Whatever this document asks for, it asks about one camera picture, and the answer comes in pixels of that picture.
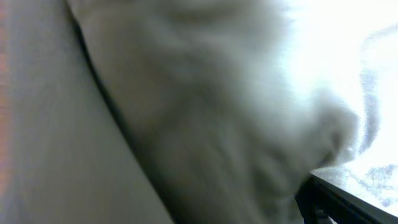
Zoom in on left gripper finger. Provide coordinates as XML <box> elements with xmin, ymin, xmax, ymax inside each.
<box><xmin>295</xmin><ymin>174</ymin><xmax>397</xmax><ymax>224</ymax></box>

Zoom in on khaki green shorts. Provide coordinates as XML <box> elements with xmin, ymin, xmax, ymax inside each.
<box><xmin>1</xmin><ymin>1</ymin><xmax>366</xmax><ymax>223</ymax></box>

